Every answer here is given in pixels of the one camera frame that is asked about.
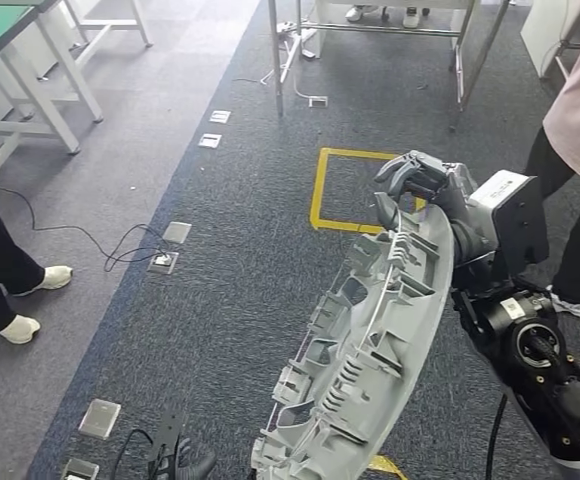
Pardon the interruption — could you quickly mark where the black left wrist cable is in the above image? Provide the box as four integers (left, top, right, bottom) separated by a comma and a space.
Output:
110, 429, 153, 480

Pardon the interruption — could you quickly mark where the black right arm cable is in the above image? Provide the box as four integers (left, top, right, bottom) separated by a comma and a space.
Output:
485, 394, 508, 480

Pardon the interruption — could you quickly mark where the grey plastic wheel hubcap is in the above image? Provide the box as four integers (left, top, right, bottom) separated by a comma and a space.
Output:
249, 205, 456, 480

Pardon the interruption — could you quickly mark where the floor socket with black cable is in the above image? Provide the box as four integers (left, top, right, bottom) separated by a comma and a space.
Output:
147, 251, 180, 276

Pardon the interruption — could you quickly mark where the yellow floor tape square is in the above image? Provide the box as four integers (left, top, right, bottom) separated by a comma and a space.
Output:
367, 455, 409, 480
310, 146, 427, 236

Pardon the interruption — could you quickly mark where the white frame workbench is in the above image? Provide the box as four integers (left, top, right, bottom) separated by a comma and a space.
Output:
62, 0, 153, 68

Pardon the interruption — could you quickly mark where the white panel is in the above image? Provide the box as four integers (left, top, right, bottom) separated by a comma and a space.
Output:
519, 0, 580, 81

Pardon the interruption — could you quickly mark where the black floor cable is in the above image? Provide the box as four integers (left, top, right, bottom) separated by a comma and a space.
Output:
0, 177, 171, 274

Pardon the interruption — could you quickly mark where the closed steel floor plate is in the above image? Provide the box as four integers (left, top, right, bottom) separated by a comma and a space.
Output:
78, 398, 122, 441
162, 221, 193, 246

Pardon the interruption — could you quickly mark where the white floor cable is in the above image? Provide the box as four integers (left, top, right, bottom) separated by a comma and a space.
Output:
289, 69, 313, 102

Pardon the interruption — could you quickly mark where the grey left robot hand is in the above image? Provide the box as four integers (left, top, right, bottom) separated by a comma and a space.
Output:
169, 437, 217, 480

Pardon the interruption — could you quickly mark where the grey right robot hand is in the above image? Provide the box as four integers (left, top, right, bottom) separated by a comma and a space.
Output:
374, 150, 491, 266

